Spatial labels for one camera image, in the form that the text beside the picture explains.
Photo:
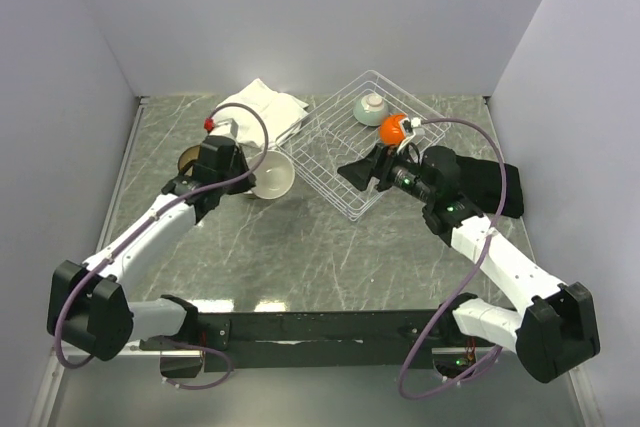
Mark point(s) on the aluminium frame rail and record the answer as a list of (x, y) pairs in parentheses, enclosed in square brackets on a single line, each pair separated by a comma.
[(76, 151)]

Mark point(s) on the beige speckled bowl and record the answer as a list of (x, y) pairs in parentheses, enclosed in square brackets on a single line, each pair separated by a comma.
[(274, 177)]

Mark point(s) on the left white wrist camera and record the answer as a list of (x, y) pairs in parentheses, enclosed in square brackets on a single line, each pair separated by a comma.
[(224, 128)]

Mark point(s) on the orange bowl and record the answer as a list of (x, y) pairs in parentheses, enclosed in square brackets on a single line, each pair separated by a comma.
[(391, 131)]

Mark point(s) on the black folded cloth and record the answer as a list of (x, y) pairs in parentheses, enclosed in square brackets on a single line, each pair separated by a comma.
[(480, 181)]

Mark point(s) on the black patterned bowl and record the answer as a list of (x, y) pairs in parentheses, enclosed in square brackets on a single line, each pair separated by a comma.
[(187, 159)]

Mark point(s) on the white folded cloth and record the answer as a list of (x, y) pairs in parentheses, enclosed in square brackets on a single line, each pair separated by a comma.
[(278, 110)]

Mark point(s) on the black base bar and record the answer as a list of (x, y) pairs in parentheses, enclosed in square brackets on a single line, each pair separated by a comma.
[(254, 340)]

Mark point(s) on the white wire dish rack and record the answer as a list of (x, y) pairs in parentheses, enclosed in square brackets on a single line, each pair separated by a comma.
[(330, 136)]

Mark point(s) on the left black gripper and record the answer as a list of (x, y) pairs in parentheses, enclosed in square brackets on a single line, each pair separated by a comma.
[(238, 157)]

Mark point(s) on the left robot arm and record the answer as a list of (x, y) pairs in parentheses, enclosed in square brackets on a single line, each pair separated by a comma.
[(88, 303)]

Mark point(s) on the pale green ribbed bowl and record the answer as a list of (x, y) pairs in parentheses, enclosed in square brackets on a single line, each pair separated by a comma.
[(371, 110)]

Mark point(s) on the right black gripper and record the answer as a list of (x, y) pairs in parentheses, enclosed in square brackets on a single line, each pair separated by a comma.
[(380, 161)]

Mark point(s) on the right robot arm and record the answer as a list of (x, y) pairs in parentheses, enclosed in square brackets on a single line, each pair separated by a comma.
[(551, 326)]

